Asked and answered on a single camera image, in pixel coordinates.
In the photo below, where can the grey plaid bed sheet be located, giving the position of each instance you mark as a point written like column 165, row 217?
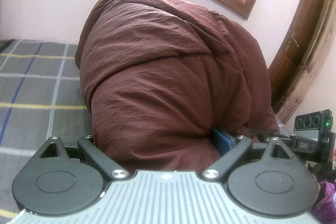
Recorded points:
column 40, row 98

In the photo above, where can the maroon puffer jacket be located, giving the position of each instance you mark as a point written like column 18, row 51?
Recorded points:
column 158, row 75

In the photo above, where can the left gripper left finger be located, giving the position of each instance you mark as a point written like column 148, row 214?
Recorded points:
column 65, row 178

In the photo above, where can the brown wooden door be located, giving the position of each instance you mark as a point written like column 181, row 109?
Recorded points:
column 301, row 55

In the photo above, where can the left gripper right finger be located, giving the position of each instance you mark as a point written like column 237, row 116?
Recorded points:
column 264, row 178

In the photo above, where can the purple cloth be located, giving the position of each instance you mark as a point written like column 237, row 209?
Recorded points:
column 324, row 209

